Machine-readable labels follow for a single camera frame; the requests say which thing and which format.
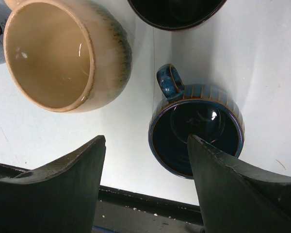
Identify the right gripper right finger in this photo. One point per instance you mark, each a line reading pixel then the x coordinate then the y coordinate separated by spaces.
pixel 235 196

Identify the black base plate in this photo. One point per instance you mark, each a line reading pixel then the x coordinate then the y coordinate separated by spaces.
pixel 119 211

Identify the beige round mug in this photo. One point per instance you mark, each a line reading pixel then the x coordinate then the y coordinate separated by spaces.
pixel 66 55

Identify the dark brown mug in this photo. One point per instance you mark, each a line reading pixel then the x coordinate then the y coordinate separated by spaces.
pixel 175 15

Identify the blue ribbed mug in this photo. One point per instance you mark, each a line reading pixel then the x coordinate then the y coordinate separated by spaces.
pixel 199 109

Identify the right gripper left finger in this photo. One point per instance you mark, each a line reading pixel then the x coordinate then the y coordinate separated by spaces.
pixel 58 197

